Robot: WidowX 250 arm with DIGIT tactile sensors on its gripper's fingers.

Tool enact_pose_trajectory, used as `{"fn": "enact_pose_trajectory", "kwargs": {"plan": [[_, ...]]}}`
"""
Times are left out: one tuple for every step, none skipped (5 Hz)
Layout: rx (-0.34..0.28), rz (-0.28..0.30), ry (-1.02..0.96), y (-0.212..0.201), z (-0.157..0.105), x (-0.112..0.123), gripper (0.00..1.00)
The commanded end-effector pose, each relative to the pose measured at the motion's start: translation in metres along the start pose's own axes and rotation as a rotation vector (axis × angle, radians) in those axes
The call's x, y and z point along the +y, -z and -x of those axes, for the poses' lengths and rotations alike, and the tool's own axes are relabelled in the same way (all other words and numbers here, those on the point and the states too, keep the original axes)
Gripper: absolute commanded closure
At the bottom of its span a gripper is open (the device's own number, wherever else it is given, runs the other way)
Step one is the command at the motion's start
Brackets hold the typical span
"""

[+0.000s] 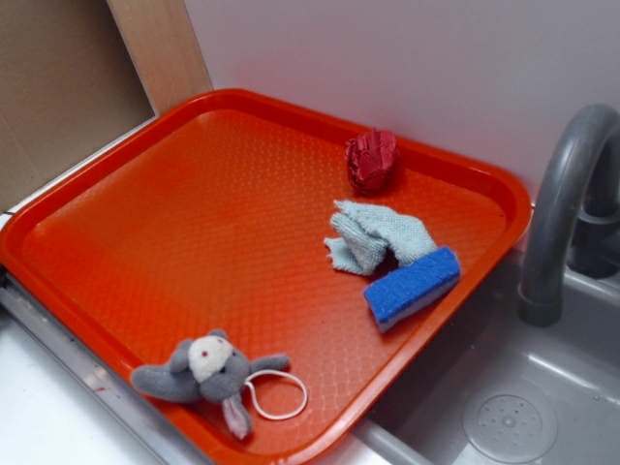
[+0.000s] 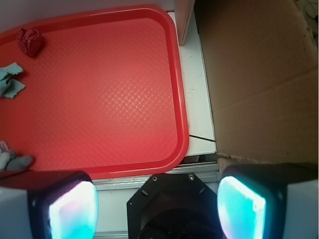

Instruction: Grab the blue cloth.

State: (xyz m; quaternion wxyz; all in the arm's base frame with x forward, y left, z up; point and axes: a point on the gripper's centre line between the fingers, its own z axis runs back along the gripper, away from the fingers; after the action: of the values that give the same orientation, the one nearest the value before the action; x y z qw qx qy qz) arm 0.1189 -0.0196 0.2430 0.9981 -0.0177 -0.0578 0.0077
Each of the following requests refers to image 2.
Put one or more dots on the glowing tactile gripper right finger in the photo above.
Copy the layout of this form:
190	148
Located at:
269	201

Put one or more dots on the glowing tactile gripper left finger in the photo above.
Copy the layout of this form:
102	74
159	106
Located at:
47	205

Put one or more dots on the light blue cloth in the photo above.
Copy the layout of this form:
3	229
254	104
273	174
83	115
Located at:
9	86

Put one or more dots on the crumpled red cloth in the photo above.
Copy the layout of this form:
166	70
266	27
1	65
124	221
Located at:
29	41

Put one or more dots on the grey plush toy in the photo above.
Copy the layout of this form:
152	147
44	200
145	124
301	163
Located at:
10	161

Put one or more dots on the red plastic tray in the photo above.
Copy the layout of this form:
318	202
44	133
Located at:
104	94

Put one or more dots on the brown cardboard box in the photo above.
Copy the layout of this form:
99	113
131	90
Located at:
261	65

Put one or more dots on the white wooden panel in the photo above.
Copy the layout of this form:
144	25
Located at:
183	11

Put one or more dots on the aluminium frame rail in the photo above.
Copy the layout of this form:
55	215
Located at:
207	172

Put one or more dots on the black octagonal mount plate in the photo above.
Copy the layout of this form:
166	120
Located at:
178	206

